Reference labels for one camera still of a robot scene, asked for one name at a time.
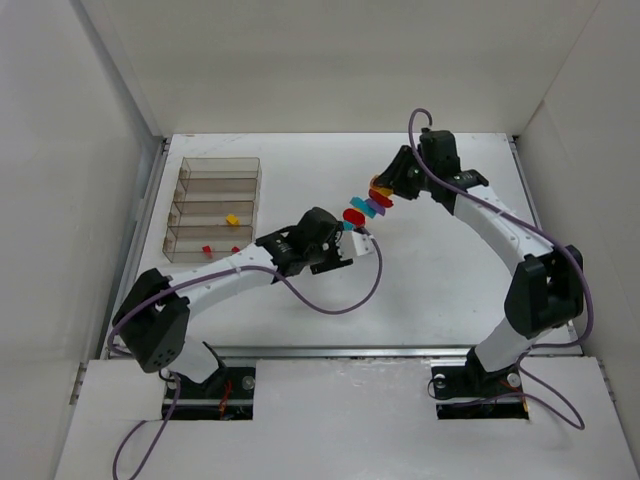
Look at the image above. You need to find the small yellow lego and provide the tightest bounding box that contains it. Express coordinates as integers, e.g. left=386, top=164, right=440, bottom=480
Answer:
left=370, top=185, right=393, bottom=197

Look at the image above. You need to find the yellow orange lego block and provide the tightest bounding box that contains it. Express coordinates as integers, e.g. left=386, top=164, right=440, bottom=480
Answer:
left=225, top=214, right=240, bottom=226

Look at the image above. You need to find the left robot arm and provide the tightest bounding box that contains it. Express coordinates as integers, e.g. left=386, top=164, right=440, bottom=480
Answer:
left=112, top=207, right=361, bottom=389

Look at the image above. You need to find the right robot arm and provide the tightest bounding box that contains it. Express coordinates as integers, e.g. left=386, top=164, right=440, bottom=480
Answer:
left=371, top=129, right=584, bottom=400

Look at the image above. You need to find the red rounded lego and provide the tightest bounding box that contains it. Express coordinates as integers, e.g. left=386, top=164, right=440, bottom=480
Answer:
left=342, top=208, right=366, bottom=229

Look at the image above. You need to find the red lego middle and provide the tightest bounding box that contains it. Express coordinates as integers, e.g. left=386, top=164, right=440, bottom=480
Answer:
left=368, top=189, right=393, bottom=209

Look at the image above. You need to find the purple lego block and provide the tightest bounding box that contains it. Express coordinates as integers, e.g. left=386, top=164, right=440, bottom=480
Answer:
left=365, top=198, right=386, bottom=216

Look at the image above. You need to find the clear bin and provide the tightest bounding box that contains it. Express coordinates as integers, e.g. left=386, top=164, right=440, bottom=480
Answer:
left=162, top=225, right=255, bottom=263
left=167, top=201, right=256, bottom=227
left=179, top=157, right=261, bottom=180
left=173, top=178, right=259, bottom=202

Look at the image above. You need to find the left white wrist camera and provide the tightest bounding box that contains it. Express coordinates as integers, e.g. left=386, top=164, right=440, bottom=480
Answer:
left=339, top=230, right=375, bottom=260

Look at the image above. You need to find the aluminium rail front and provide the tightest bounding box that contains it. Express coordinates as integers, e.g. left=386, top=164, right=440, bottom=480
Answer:
left=99, top=345, right=586, bottom=360

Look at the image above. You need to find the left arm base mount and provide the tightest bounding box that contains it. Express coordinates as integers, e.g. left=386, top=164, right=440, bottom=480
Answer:
left=159, top=342, right=256, bottom=421

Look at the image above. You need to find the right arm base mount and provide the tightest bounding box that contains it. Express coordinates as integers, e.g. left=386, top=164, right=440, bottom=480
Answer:
left=427, top=365, right=529, bottom=420

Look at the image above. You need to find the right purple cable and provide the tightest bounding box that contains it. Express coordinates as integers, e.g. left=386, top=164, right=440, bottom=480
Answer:
left=408, top=107, right=596, bottom=432

